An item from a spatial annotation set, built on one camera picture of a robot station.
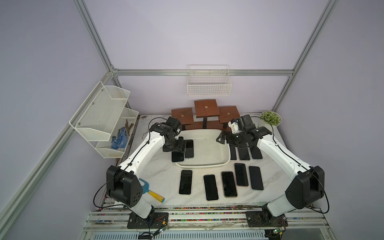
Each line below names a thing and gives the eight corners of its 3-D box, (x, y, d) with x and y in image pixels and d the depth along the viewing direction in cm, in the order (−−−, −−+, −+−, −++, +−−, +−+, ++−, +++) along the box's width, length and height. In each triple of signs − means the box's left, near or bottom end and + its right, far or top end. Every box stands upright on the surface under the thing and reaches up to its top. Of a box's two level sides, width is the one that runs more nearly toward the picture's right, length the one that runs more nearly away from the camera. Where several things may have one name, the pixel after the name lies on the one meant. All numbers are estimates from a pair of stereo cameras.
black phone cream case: (179, 195, 83) (178, 194, 82) (180, 171, 93) (180, 169, 91) (192, 195, 83) (192, 194, 82) (192, 171, 93) (192, 169, 91)
